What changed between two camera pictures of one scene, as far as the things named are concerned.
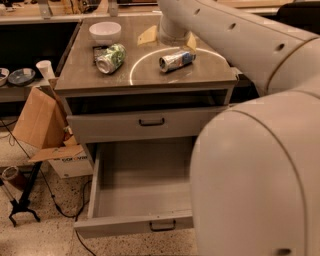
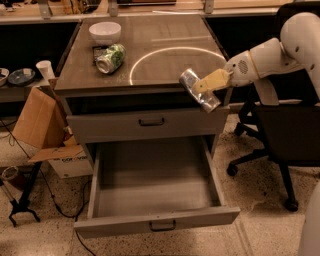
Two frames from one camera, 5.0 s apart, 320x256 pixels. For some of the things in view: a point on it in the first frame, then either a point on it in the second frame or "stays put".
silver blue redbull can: (174, 61) to (206, 100)
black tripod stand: (24, 204) stays put
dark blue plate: (21, 76) stays put
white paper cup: (46, 69) stays put
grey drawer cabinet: (132, 94) stays put
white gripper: (172, 39) to (239, 70)
